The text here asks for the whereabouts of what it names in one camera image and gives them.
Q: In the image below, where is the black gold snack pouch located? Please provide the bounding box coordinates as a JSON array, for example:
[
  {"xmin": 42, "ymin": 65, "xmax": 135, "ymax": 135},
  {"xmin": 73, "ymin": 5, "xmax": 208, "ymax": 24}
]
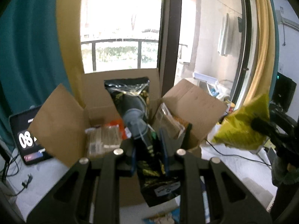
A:
[{"xmin": 104, "ymin": 77, "xmax": 180, "ymax": 207}]

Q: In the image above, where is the clear cracker pack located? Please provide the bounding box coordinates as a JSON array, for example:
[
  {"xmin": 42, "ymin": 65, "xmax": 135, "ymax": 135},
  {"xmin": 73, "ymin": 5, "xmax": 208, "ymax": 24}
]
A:
[
  {"xmin": 85, "ymin": 126, "xmax": 123, "ymax": 159},
  {"xmin": 152, "ymin": 103, "xmax": 185, "ymax": 139}
]

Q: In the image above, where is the yellow-green chip bag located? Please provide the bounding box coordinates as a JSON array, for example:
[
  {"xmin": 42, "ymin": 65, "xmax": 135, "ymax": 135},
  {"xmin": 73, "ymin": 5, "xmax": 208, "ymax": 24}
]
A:
[{"xmin": 211, "ymin": 93, "xmax": 270, "ymax": 151}]

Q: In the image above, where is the orange chip bag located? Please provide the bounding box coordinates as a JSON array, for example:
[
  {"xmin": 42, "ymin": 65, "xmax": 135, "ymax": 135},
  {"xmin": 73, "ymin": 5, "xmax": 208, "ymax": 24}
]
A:
[{"xmin": 105, "ymin": 119, "xmax": 132, "ymax": 140}]

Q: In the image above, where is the blue yellow snack bag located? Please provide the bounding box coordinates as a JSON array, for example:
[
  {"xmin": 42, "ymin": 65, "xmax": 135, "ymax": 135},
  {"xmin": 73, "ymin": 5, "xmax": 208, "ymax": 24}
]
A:
[{"xmin": 143, "ymin": 208, "xmax": 180, "ymax": 224}]

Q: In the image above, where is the yellow teal right curtain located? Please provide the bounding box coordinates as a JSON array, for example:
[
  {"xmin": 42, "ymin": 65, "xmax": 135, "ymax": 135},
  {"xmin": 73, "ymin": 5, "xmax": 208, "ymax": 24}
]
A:
[{"xmin": 244, "ymin": 0, "xmax": 279, "ymax": 104}]

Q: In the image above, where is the tablet showing clock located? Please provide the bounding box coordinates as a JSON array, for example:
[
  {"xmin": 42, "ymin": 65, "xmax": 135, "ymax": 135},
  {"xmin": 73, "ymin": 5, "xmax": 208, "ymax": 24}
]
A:
[{"xmin": 9, "ymin": 105, "xmax": 53, "ymax": 166}]

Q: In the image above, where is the teal yellow left curtain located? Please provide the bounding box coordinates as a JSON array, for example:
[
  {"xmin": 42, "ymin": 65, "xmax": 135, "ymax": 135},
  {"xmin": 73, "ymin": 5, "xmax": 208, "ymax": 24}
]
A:
[{"xmin": 1, "ymin": 0, "xmax": 84, "ymax": 148}]

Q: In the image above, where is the black charger cable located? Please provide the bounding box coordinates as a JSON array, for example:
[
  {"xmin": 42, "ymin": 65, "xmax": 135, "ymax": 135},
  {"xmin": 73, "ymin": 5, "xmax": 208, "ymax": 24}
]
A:
[{"xmin": 204, "ymin": 139, "xmax": 273, "ymax": 167}]

